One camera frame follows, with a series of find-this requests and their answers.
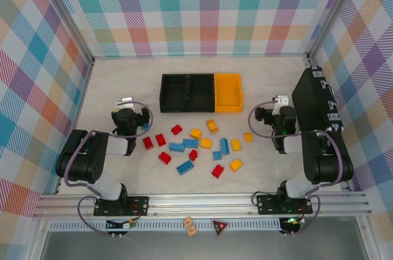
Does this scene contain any aluminium front rail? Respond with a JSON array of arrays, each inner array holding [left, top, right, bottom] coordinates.
[[33, 192, 375, 219]]

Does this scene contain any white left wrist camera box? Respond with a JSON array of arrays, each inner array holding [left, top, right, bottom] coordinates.
[[117, 97, 135, 109]]

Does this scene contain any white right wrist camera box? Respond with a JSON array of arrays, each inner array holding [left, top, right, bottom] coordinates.
[[273, 95, 290, 116]]

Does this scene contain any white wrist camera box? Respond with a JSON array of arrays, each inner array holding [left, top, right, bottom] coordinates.
[[117, 97, 135, 109], [273, 95, 290, 116]]

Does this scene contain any aluminium frame post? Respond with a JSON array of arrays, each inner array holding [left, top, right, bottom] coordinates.
[[30, 0, 95, 66], [306, 0, 367, 58]]

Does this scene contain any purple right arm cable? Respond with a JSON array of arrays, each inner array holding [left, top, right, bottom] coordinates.
[[247, 101, 344, 237]]

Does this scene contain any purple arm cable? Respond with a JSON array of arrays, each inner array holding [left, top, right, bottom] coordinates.
[[63, 101, 154, 236], [247, 101, 344, 237]]

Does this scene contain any yellow plastic bin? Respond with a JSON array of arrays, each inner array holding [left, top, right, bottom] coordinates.
[[214, 73, 244, 113]]

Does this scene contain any black plug with yellow connector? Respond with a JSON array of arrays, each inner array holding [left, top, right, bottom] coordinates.
[[106, 218, 136, 239]]

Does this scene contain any black hard case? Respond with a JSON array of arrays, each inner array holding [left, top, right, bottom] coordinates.
[[291, 65, 345, 134]]

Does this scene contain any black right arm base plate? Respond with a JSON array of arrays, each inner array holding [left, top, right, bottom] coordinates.
[[257, 194, 313, 215]]

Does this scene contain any black red triangle sticker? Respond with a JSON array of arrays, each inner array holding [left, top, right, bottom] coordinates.
[[211, 219, 230, 238]]

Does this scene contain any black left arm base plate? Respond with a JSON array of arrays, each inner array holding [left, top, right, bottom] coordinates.
[[93, 195, 150, 218]]

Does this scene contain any black plastic bin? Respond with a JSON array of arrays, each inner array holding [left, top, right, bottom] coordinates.
[[160, 73, 189, 114], [187, 73, 216, 113]]

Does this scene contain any wooden tag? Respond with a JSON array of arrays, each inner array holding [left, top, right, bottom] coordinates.
[[182, 216, 197, 237]]

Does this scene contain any aluminium back frame rail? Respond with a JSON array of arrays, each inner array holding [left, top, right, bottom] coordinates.
[[91, 53, 309, 61]]

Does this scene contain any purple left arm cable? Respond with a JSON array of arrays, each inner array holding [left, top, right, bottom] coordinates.
[[63, 101, 154, 236]]

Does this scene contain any slotted grey cable duct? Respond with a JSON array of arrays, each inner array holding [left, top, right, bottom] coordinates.
[[49, 218, 282, 232]]

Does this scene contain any black plug with green light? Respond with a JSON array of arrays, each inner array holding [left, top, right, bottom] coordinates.
[[278, 216, 305, 237]]

